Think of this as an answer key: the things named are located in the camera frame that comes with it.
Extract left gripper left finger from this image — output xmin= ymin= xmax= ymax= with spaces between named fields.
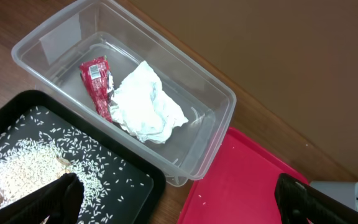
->
xmin=0 ymin=173 xmax=85 ymax=224

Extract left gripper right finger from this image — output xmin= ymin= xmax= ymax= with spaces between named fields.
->
xmin=274 ymin=173 xmax=358 ymax=224

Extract rice and food scraps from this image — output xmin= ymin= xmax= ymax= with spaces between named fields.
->
xmin=0 ymin=106 xmax=154 ymax=223

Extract grey dishwasher rack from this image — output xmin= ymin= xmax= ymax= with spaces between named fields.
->
xmin=310 ymin=181 xmax=358 ymax=212

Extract black food waste tray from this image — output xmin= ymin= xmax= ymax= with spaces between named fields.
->
xmin=0 ymin=90 xmax=165 ymax=223

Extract clear plastic waste bin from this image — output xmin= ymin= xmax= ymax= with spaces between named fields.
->
xmin=12 ymin=1 xmax=236 ymax=187

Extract red serving tray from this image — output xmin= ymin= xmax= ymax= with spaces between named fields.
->
xmin=178 ymin=128 xmax=307 ymax=224

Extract crumpled white napkin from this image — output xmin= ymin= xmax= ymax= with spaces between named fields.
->
xmin=109 ymin=61 xmax=188 ymax=144

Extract red sauce packet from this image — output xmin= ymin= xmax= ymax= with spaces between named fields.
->
xmin=79 ymin=56 xmax=112 ymax=123

